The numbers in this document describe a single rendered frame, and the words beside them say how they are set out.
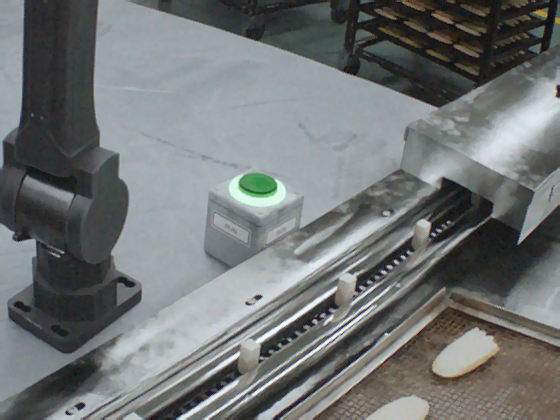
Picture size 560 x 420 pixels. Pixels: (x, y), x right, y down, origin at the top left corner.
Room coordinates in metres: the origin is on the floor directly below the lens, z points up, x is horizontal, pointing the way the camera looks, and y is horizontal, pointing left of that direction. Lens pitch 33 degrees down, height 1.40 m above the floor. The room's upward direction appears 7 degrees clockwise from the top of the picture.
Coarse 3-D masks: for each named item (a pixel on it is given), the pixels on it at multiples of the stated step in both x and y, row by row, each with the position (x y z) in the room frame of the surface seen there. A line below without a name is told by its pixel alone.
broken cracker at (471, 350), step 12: (468, 336) 0.61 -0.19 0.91; (480, 336) 0.61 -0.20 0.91; (456, 348) 0.59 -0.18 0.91; (468, 348) 0.59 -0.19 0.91; (480, 348) 0.59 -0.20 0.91; (492, 348) 0.59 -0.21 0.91; (444, 360) 0.58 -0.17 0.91; (456, 360) 0.58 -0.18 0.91; (468, 360) 0.58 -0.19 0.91; (480, 360) 0.58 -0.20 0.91; (444, 372) 0.56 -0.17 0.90; (456, 372) 0.56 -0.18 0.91
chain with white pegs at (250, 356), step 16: (464, 208) 0.94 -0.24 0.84; (416, 224) 0.84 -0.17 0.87; (448, 224) 0.90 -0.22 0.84; (416, 240) 0.84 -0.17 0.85; (400, 256) 0.82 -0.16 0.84; (384, 272) 0.79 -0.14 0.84; (352, 288) 0.73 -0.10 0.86; (336, 304) 0.73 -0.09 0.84; (320, 320) 0.71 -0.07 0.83; (288, 336) 0.67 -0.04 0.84; (240, 352) 0.62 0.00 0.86; (256, 352) 0.61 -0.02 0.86; (272, 352) 0.65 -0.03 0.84; (240, 368) 0.61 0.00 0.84; (224, 384) 0.59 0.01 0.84; (192, 400) 0.57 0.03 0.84; (128, 416) 0.51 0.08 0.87; (176, 416) 0.55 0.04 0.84
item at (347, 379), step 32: (416, 320) 0.65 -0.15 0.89; (480, 320) 0.65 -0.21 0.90; (512, 320) 0.64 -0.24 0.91; (384, 352) 0.60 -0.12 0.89; (416, 352) 0.60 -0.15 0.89; (352, 384) 0.55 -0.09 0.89; (448, 384) 0.56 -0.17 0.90; (480, 384) 0.55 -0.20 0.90; (544, 384) 0.55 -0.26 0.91; (288, 416) 0.50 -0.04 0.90; (320, 416) 0.52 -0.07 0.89; (448, 416) 0.51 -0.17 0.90; (512, 416) 0.51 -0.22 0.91
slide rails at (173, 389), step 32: (448, 192) 0.95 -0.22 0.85; (384, 256) 0.80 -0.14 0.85; (416, 256) 0.81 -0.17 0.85; (320, 288) 0.73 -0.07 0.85; (384, 288) 0.75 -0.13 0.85; (288, 320) 0.68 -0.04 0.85; (224, 352) 0.63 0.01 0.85; (288, 352) 0.64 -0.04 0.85; (160, 384) 0.57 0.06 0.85; (192, 384) 0.58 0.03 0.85; (192, 416) 0.54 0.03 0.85
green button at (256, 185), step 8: (248, 176) 0.83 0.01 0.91; (256, 176) 0.83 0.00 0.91; (264, 176) 0.83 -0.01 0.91; (240, 184) 0.81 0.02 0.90; (248, 184) 0.81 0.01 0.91; (256, 184) 0.82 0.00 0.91; (264, 184) 0.82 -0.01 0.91; (272, 184) 0.82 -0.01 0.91; (248, 192) 0.80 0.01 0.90; (256, 192) 0.80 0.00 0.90; (264, 192) 0.80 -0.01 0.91; (272, 192) 0.81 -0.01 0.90
